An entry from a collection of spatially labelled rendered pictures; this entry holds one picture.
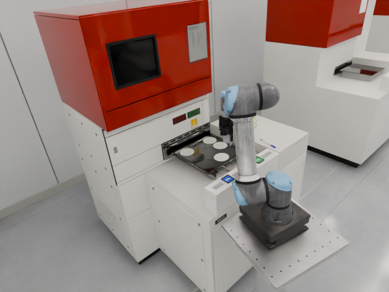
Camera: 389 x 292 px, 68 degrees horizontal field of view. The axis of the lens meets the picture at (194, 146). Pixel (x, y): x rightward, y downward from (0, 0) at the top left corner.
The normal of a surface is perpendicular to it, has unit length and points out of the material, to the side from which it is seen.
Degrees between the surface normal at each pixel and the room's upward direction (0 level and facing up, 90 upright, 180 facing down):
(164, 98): 90
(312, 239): 0
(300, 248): 0
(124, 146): 90
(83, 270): 0
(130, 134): 90
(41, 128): 90
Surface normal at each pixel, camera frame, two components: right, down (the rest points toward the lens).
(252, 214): -0.11, -0.85
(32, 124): 0.66, 0.34
